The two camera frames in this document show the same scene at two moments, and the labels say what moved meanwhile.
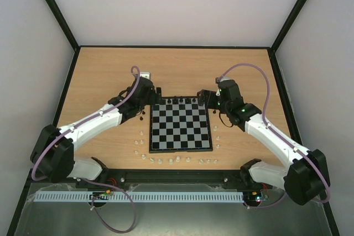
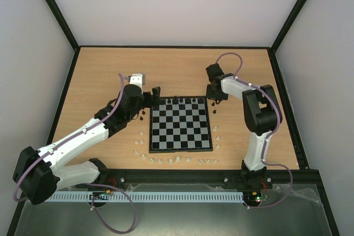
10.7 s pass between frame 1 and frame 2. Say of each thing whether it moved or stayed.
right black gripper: moved
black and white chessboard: stayed
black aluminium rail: stayed
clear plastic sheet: stayed
